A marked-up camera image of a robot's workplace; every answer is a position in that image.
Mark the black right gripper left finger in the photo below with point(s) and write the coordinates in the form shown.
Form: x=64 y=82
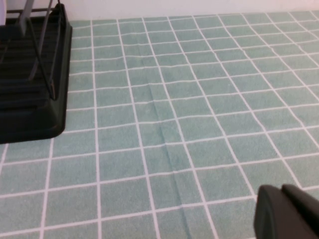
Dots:
x=269 y=214

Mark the green checked tablecloth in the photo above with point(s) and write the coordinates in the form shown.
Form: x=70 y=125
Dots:
x=174 y=124

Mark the black plastic drip tray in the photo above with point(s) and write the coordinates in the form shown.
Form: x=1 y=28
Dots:
x=30 y=119

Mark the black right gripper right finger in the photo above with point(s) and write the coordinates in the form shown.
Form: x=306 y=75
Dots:
x=305 y=214

